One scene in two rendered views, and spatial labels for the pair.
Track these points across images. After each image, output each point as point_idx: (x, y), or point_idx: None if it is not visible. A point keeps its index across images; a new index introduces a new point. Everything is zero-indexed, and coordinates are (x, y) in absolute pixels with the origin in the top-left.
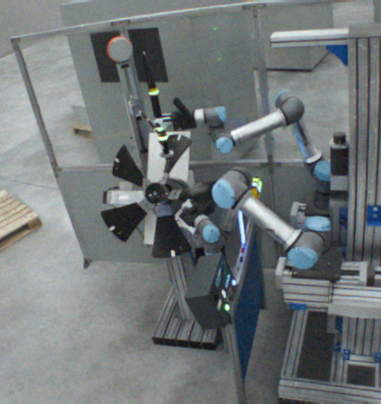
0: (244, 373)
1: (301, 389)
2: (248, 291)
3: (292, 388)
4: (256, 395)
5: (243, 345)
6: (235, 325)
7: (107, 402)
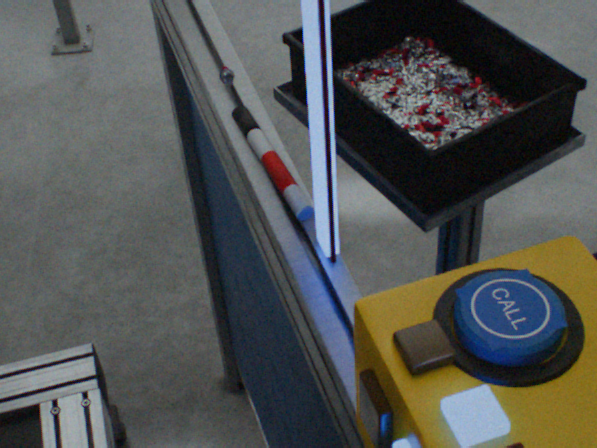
0: (245, 372)
1: (9, 372)
2: (293, 390)
3: (42, 361)
4: (218, 436)
5: (244, 327)
6: (197, 121)
7: None
